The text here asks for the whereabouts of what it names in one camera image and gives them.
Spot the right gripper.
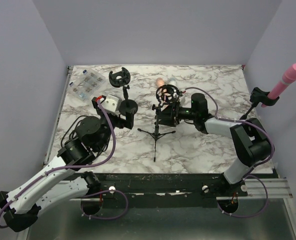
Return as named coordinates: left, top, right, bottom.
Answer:
left=155, top=97, right=198, bottom=127

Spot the black tripod shock mount stand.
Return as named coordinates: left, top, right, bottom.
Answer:
left=137, top=85, right=181, bottom=162

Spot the beige microphone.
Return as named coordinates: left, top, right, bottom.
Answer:
left=156, top=77, right=174, bottom=111

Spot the black shock mount desk stand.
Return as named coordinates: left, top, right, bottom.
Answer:
left=108, top=67, right=138, bottom=116

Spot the silver white microphone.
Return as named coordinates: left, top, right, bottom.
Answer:
left=168, top=78, right=178, bottom=88

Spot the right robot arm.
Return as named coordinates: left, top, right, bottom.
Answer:
left=156, top=91, right=275, bottom=196

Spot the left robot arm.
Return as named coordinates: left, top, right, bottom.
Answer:
left=0, top=102, right=137, bottom=232

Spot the black clip round base stand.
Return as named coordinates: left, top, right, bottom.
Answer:
left=240, top=87, right=280, bottom=120

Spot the pink microphone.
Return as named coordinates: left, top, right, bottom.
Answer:
left=267, top=63, right=296, bottom=106

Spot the clear plastic parts box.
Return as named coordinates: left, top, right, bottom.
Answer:
left=68, top=68, right=107, bottom=102

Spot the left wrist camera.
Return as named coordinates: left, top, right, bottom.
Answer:
left=91, top=94, right=122, bottom=116

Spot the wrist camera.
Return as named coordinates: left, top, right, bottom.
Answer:
left=91, top=94, right=122, bottom=116
left=178, top=91, right=186, bottom=105

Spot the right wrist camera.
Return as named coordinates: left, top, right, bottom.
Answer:
left=178, top=91, right=186, bottom=105

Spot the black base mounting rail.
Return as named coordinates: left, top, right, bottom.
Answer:
left=70, top=173, right=248, bottom=209

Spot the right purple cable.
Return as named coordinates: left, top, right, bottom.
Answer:
left=182, top=86, right=276, bottom=218

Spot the purple cable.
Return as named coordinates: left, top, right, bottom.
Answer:
left=0, top=102, right=129, bottom=230
left=182, top=86, right=276, bottom=218

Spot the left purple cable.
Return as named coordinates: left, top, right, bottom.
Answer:
left=0, top=102, right=129, bottom=230

